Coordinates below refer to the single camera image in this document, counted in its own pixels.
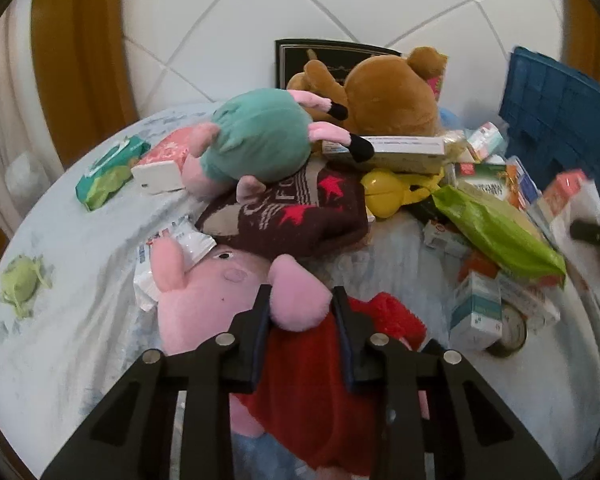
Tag green plastic bag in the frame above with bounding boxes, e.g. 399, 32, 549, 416
431, 185, 567, 289

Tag red green box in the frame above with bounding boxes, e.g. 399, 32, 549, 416
454, 161, 512, 187

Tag small teal white box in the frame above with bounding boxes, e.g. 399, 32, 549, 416
466, 121, 507, 162

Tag white barcode plastic packet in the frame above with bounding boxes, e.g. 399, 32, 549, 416
131, 214, 217, 312

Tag white medicine box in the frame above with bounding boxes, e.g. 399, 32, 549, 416
497, 272, 562, 327
422, 220, 474, 257

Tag blue plastic crate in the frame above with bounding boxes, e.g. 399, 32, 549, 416
497, 46, 600, 196

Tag white curtain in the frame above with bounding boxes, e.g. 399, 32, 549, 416
0, 7, 63, 211

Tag flat white box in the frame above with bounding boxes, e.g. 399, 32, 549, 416
131, 160, 187, 196

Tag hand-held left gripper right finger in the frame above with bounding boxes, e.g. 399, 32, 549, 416
332, 286, 563, 480

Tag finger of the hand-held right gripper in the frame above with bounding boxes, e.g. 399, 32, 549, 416
569, 219, 600, 248

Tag round metal tin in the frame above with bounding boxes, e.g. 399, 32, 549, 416
489, 304, 529, 359

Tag yellow plastic toy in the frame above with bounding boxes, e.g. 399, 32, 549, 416
360, 167, 447, 219

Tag small blue white box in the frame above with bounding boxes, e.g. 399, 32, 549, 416
505, 156, 542, 207

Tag green wet wipes pack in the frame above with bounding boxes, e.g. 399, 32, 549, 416
75, 136, 152, 212

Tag pink tissue pack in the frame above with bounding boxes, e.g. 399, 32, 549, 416
142, 127, 217, 167

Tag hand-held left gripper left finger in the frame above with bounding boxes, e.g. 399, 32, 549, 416
40, 284, 272, 480

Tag black framed box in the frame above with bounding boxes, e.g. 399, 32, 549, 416
273, 38, 404, 92

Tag dark knitted cloth red stars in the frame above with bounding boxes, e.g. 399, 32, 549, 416
194, 162, 372, 262

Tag pig plush with red dress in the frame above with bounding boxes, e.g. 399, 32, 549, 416
150, 237, 429, 479

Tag yellow cardboard box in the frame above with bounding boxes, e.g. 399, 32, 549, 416
370, 152, 457, 177

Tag pig plush with teal dress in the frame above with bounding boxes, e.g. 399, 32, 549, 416
181, 87, 377, 197

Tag brown teddy bear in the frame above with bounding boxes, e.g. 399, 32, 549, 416
286, 46, 449, 147

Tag orange white carton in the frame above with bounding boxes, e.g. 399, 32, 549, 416
544, 170, 589, 212

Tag tall teal white box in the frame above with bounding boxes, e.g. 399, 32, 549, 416
447, 270, 504, 352

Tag long white box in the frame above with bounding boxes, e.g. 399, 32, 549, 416
322, 135, 447, 157

